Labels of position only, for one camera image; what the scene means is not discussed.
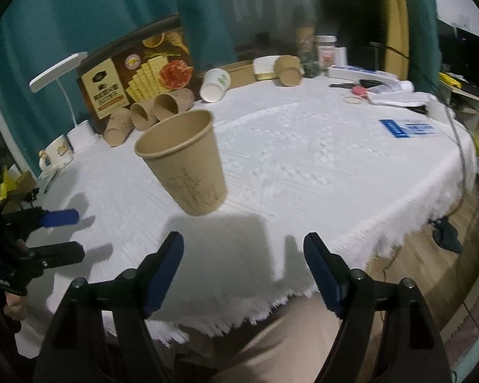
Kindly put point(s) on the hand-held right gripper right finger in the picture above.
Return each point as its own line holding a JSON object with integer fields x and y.
{"x": 323, "y": 275}

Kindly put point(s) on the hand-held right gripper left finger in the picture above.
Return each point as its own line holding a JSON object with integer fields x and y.
{"x": 165, "y": 275}

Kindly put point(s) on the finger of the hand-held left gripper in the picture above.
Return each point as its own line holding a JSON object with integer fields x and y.
{"x": 60, "y": 217}
{"x": 60, "y": 252}

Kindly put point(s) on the brown paper cup bamboo print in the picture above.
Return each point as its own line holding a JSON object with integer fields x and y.
{"x": 183, "y": 163}

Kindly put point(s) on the white paper cup green print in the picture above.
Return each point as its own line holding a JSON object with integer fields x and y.
{"x": 214, "y": 83}

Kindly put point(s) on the wide brown paper cup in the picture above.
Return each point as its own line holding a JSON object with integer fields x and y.
{"x": 289, "y": 70}

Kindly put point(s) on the person's left hand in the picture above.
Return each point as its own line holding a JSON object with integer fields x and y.
{"x": 14, "y": 307}

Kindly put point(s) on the brown cardboard box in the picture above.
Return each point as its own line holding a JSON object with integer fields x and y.
{"x": 20, "y": 185}

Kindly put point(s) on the white printed mug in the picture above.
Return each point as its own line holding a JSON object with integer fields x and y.
{"x": 56, "y": 155}

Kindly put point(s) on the person's beige trouser leg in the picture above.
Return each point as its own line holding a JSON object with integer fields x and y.
{"x": 271, "y": 347}

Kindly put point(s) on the white textured tablecloth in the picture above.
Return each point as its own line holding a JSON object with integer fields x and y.
{"x": 283, "y": 159}

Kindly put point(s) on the dark slipper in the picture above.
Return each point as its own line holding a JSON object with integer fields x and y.
{"x": 447, "y": 234}

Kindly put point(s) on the white desk lamp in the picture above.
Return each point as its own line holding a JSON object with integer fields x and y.
{"x": 60, "y": 72}

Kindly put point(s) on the printed food gift box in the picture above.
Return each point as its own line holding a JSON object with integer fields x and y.
{"x": 139, "y": 75}

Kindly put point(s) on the blue card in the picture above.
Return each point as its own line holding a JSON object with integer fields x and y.
{"x": 395, "y": 127}

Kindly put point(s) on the blue and white packet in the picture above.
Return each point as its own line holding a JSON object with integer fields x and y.
{"x": 421, "y": 127}

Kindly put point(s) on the tan rubber band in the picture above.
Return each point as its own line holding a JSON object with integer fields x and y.
{"x": 352, "y": 100}

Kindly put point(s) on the pink round object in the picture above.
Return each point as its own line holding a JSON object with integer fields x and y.
{"x": 360, "y": 91}

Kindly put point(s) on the pile of white papers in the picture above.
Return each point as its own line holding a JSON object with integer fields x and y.
{"x": 399, "y": 97}

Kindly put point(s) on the teal curtain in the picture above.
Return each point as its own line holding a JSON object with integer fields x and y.
{"x": 84, "y": 16}

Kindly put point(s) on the long white box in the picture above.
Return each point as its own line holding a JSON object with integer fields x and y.
{"x": 359, "y": 72}

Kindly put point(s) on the brown paper bowl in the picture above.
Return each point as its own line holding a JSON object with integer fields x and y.
{"x": 239, "y": 74}

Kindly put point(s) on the white flat box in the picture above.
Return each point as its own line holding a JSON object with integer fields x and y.
{"x": 265, "y": 68}

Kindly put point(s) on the white lidded jar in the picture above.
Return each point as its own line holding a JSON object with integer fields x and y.
{"x": 325, "y": 50}

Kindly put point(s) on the yellow packet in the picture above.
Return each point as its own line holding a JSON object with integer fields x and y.
{"x": 449, "y": 79}

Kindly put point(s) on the gold mirror frame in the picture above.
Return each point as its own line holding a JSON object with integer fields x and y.
{"x": 395, "y": 20}

